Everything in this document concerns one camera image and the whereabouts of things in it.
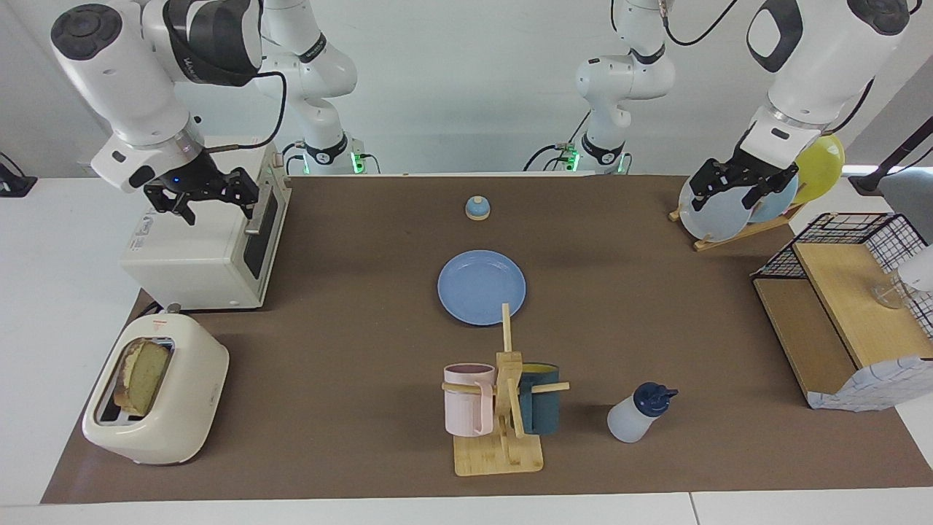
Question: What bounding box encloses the light blue plate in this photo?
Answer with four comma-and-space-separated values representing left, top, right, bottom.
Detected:
743, 171, 800, 224

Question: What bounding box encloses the black wire basket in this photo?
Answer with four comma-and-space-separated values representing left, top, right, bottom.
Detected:
751, 212, 933, 340

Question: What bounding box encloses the clear glass cup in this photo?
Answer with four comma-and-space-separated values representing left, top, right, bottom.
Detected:
871, 273, 912, 311

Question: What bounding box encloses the black clamp base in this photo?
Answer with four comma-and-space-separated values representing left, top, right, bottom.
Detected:
0, 152, 37, 198

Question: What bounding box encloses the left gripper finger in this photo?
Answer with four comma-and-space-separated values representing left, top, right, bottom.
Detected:
742, 166, 799, 212
689, 157, 733, 201

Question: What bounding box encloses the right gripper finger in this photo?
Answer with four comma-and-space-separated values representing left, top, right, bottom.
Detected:
144, 181, 196, 225
222, 168, 261, 219

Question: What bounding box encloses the pink mug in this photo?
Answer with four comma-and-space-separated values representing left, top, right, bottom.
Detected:
443, 363, 496, 438

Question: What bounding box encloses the seasoning bottle navy cap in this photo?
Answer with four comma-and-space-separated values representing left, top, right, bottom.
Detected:
607, 382, 679, 444

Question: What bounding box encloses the dark teal mug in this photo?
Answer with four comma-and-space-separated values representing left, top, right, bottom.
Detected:
519, 363, 561, 436

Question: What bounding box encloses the cream two-slot toaster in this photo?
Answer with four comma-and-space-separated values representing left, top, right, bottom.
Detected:
82, 312, 230, 466

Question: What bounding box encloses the wooden mug rack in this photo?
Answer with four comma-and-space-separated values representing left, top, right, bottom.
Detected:
442, 303, 571, 478

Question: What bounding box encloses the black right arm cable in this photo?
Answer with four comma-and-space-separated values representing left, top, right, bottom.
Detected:
206, 69, 288, 152

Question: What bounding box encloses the brown table mat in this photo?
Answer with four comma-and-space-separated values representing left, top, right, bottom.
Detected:
40, 174, 933, 505

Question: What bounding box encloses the white checkered cloth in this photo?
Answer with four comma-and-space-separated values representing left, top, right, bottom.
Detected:
808, 355, 933, 413

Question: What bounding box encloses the wooden shelf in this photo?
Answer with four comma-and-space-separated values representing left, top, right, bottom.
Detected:
751, 241, 933, 409

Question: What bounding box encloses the pale grey-blue plate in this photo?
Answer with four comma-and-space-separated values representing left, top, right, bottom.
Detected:
678, 175, 754, 243

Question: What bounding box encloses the wooden plate rack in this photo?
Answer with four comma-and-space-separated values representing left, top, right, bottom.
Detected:
669, 203, 806, 252

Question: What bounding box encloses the white toaster oven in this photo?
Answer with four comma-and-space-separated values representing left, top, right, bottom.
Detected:
120, 142, 292, 311

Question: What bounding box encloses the toasted bread slice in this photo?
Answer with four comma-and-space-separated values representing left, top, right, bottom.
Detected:
113, 339, 173, 418

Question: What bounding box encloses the yellow plate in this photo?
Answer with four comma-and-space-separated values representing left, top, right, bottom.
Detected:
793, 134, 846, 205

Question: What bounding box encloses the blue round plate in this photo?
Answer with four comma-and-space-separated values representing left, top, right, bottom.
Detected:
437, 250, 527, 327

